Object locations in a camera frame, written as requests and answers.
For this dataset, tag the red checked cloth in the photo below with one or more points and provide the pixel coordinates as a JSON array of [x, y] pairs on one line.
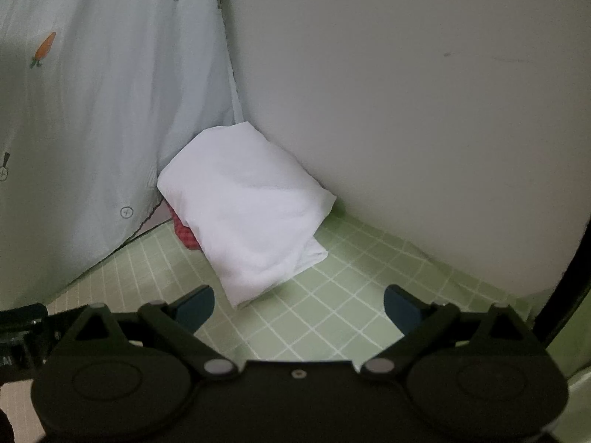
[[187, 237]]

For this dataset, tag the white garment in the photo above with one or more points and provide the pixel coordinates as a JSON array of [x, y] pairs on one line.
[[244, 203]]

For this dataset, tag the pale carrot print quilt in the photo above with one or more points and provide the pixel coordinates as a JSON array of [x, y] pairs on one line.
[[115, 101]]

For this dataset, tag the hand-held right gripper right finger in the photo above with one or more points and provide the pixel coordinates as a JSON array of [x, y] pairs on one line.
[[401, 310]]

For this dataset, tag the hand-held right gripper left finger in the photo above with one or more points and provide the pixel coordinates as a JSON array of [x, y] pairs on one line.
[[196, 310]]

